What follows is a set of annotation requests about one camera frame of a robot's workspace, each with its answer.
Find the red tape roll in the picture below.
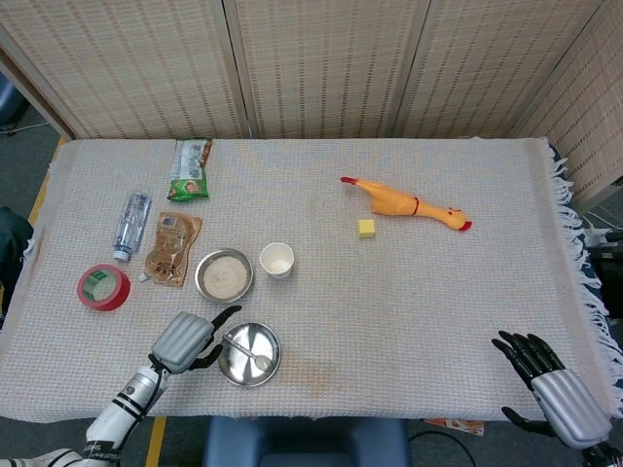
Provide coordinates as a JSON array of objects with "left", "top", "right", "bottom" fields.
[{"left": 76, "top": 264, "right": 132, "bottom": 312}]

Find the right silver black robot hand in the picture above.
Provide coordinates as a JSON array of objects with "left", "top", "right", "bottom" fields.
[{"left": 491, "top": 330, "right": 613, "bottom": 449}]

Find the steel bowl of rice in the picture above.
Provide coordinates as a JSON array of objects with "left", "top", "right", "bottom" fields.
[{"left": 194, "top": 247, "right": 255, "bottom": 306}]

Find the white woven tablecloth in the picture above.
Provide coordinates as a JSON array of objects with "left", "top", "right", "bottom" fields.
[{"left": 0, "top": 135, "right": 623, "bottom": 422}]

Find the bamboo folding screen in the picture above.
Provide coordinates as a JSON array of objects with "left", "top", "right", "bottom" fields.
[{"left": 0, "top": 0, "right": 623, "bottom": 210}]

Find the shallow steel plate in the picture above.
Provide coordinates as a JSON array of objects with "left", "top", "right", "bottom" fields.
[{"left": 217, "top": 321, "right": 282, "bottom": 388}]

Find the white power strip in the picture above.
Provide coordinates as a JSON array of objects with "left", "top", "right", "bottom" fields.
[{"left": 581, "top": 213, "right": 623, "bottom": 249}]

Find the clear plastic water bottle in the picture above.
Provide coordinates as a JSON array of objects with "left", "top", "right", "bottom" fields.
[{"left": 112, "top": 192, "right": 153, "bottom": 263}]

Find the brown sauce pouch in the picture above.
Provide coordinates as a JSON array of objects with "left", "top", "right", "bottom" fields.
[{"left": 138, "top": 211, "right": 203, "bottom": 289}]

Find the printed snack packet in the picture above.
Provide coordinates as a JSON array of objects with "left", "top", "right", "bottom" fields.
[{"left": 421, "top": 417, "right": 487, "bottom": 437}]

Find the dark bag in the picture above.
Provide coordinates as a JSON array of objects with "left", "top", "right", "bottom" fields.
[{"left": 0, "top": 206, "right": 33, "bottom": 332}]

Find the black box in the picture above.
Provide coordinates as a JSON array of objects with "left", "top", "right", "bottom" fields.
[{"left": 588, "top": 245, "right": 623, "bottom": 312}]

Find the yellow rubber chicken toy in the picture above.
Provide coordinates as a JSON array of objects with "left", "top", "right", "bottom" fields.
[{"left": 339, "top": 175, "right": 474, "bottom": 234}]

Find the white paper cup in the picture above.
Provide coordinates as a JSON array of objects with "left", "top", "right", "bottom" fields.
[{"left": 259, "top": 241, "right": 296, "bottom": 280}]

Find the metal spoon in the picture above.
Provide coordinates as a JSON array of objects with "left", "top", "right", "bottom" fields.
[{"left": 222, "top": 334, "right": 273, "bottom": 371}]

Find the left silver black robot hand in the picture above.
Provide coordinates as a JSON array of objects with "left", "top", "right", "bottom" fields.
[{"left": 148, "top": 305, "right": 243, "bottom": 375}]

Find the green snack bag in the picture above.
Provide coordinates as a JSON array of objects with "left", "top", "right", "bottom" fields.
[{"left": 166, "top": 137, "right": 214, "bottom": 203}]

